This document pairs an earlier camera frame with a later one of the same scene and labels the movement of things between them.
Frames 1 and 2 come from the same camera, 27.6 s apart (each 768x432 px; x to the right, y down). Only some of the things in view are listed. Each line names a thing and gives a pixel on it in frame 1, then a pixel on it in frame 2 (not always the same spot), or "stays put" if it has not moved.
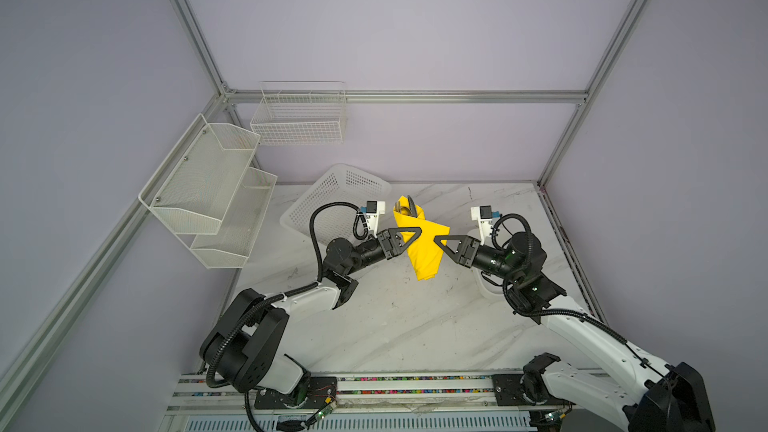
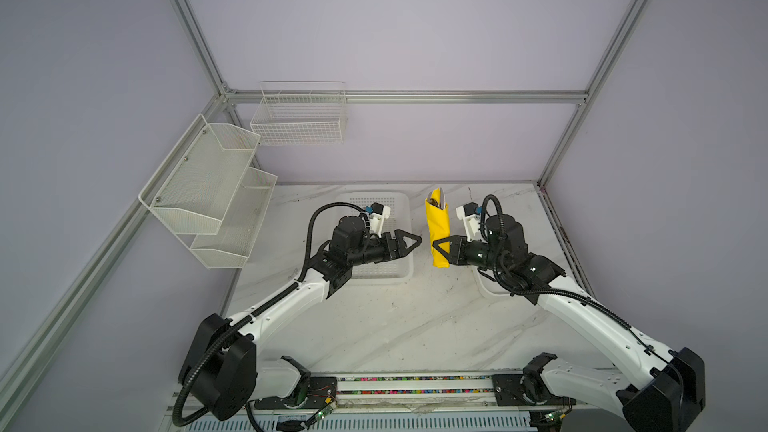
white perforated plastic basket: [341, 184] → [396, 271]
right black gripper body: [484, 259] stays put
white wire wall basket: [298, 113] stays put
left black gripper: [391, 246] stays put
